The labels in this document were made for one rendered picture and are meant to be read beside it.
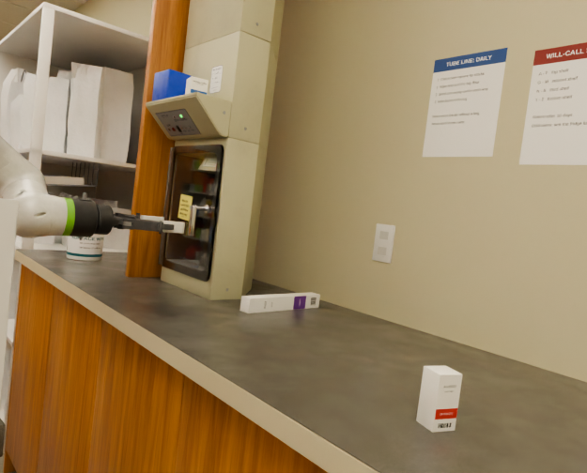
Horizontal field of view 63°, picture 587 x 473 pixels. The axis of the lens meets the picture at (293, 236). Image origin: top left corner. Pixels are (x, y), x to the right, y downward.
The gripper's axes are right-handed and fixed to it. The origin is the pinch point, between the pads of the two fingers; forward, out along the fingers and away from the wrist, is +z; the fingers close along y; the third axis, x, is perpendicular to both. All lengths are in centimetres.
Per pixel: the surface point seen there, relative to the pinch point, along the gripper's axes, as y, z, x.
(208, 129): -1.1, 8.6, -28.1
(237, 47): -4, 13, -52
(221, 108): -4.9, 9.4, -33.9
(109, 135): 134, 30, -32
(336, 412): -78, -10, 19
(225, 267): -6.0, 16.9, 10.9
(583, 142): -82, 56, -33
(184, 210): 12.7, 11.5, -3.6
